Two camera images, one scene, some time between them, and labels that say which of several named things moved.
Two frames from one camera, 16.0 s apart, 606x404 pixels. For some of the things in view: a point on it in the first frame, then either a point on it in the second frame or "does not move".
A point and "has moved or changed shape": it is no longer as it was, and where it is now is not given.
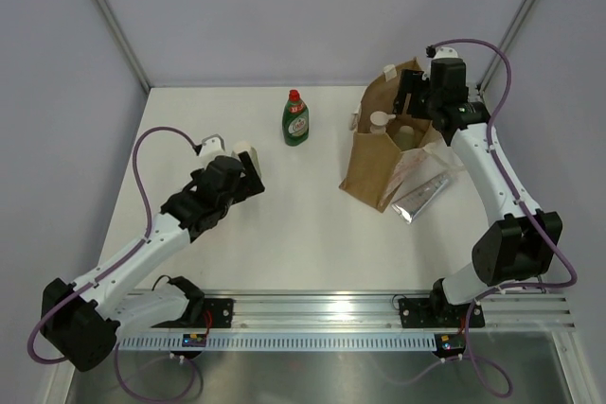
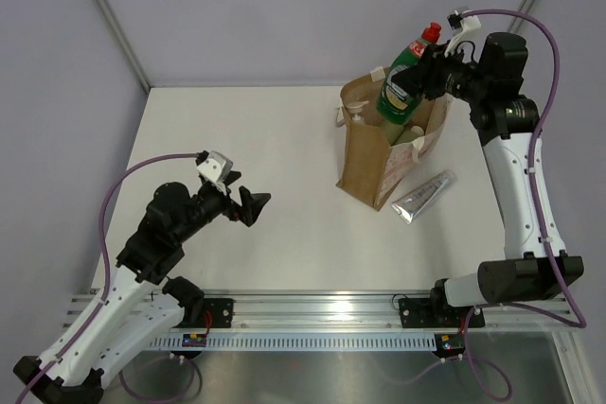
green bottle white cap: [244, 146] -> [392, 131]
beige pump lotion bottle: [378, 120] -> [356, 108]
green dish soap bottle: [295, 120] -> [395, 105]
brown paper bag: [392, 151] has moved or changed shape
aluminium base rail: [354, 312] does not move
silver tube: [409, 205] does not move
